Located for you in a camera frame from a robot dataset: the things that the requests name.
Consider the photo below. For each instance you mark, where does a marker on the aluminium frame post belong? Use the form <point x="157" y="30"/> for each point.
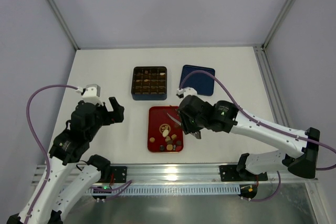
<point x="286" y="7"/>
<point x="61" y="21"/>

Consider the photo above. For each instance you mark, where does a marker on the left black mount plate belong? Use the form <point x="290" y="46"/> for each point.
<point x="118" y="174"/>

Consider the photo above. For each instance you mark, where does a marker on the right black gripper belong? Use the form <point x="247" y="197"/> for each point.
<point x="185" y="120"/>

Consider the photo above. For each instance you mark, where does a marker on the black mount plate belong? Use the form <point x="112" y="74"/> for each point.
<point x="236" y="173"/>
<point x="118" y="174"/>

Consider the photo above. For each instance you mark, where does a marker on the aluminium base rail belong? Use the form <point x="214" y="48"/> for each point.
<point x="181" y="173"/>

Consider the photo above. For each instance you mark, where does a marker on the blue tin lid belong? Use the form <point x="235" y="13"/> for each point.
<point x="202" y="83"/>

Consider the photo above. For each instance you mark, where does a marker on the blue chocolate tin box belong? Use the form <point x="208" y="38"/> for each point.
<point x="151" y="86"/>

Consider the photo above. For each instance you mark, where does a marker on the white cable duct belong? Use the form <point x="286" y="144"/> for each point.
<point x="170" y="190"/>

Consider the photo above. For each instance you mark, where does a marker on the right aluminium side rail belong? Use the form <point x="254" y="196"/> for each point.
<point x="272" y="91"/>

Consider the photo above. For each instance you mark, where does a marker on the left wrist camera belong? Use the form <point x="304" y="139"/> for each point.
<point x="91" y="94"/>

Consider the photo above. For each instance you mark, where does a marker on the white round chocolate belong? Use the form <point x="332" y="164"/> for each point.
<point x="165" y="133"/>

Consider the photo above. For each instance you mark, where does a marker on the right black mount plate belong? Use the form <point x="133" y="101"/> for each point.
<point x="236" y="173"/>

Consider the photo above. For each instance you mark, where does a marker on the right aluminium frame post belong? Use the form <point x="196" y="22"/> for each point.
<point x="286" y="7"/>

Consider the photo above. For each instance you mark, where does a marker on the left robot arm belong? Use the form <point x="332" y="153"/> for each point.
<point x="52" y="201"/>

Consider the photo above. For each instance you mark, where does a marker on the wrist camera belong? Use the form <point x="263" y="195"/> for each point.
<point x="91" y="94"/>
<point x="184" y="92"/>

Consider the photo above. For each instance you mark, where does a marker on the red lacquer tray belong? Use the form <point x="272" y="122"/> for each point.
<point x="158" y="122"/>

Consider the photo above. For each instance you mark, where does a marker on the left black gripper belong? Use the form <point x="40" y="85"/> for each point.
<point x="105" y="115"/>

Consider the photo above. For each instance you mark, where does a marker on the left aluminium frame post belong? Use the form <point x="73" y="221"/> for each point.
<point x="61" y="21"/>

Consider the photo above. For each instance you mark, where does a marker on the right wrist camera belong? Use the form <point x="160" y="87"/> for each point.
<point x="184" y="92"/>

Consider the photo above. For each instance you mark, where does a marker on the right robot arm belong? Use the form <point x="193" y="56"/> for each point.
<point x="296" y="150"/>

